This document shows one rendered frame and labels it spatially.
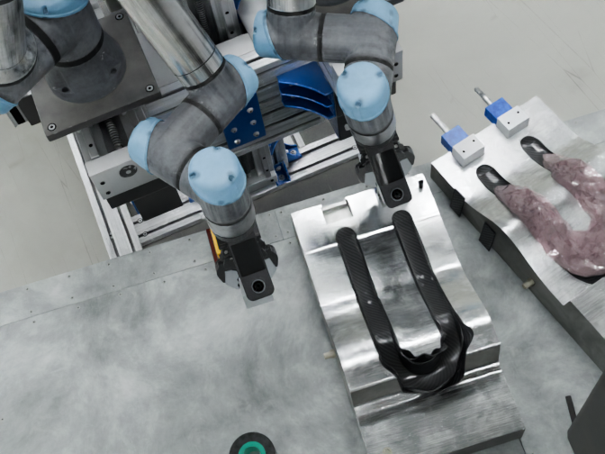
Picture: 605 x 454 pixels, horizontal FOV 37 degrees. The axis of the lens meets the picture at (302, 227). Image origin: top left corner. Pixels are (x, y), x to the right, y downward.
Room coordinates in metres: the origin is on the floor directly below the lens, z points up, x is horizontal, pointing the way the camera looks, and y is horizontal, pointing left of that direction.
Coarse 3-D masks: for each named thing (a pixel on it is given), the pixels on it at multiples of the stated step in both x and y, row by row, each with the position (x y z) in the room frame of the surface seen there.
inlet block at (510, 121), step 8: (488, 104) 0.99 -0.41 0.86; (496, 104) 0.98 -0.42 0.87; (504, 104) 0.97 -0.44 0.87; (488, 112) 0.97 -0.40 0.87; (496, 112) 0.96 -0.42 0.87; (504, 112) 0.96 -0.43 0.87; (512, 112) 0.94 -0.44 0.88; (520, 112) 0.94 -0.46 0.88; (496, 120) 0.94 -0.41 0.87; (504, 120) 0.93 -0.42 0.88; (512, 120) 0.93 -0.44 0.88; (520, 120) 0.92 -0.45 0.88; (504, 128) 0.92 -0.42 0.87; (512, 128) 0.91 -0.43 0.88; (520, 128) 0.92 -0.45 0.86
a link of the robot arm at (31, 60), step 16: (0, 0) 0.87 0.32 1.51; (16, 0) 0.92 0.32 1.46; (0, 16) 0.91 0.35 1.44; (16, 16) 0.93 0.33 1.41; (0, 32) 0.92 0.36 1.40; (16, 32) 0.94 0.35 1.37; (32, 32) 1.05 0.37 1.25; (0, 48) 0.94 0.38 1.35; (16, 48) 0.96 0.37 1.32; (32, 48) 1.01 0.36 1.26; (0, 64) 0.96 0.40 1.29; (16, 64) 0.97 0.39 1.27; (32, 64) 0.99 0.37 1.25; (48, 64) 1.03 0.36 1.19; (0, 80) 0.96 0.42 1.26; (16, 80) 0.96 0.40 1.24; (32, 80) 1.00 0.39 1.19; (0, 96) 0.96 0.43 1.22; (16, 96) 0.98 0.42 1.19; (0, 112) 0.96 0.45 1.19
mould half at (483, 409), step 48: (384, 240) 0.73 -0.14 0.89; (432, 240) 0.71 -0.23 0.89; (336, 288) 0.66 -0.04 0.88; (384, 288) 0.64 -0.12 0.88; (336, 336) 0.56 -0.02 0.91; (432, 336) 0.51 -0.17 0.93; (480, 336) 0.50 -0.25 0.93; (384, 384) 0.46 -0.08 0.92; (480, 384) 0.44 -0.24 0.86; (384, 432) 0.39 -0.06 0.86; (432, 432) 0.37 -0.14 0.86; (480, 432) 0.36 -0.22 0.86
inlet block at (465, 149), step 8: (440, 120) 0.97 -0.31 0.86; (440, 128) 0.96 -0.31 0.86; (456, 128) 0.94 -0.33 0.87; (448, 136) 0.93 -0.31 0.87; (456, 136) 0.92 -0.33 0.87; (464, 136) 0.92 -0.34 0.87; (472, 136) 0.91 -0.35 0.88; (448, 144) 0.91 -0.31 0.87; (456, 144) 0.90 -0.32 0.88; (464, 144) 0.89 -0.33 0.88; (472, 144) 0.89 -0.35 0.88; (480, 144) 0.89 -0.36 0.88; (456, 152) 0.88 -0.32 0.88; (464, 152) 0.88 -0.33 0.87; (472, 152) 0.87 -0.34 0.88; (480, 152) 0.88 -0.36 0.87; (464, 160) 0.86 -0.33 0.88; (472, 160) 0.87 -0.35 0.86
